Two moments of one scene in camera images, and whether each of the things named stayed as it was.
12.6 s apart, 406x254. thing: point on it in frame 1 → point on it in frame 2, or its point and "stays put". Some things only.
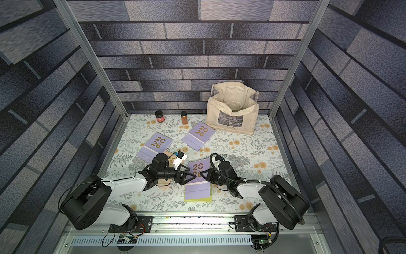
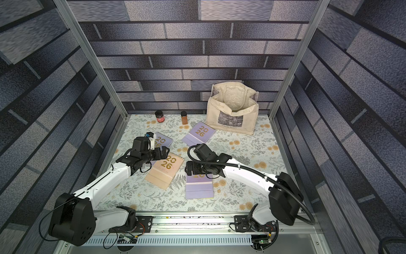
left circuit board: [126, 238] stays put
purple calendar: [199, 136] stays put
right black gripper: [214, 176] → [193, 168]
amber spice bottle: [184, 117] stays put
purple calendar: [198, 188] stays put
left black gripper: [179, 180] → [160, 156]
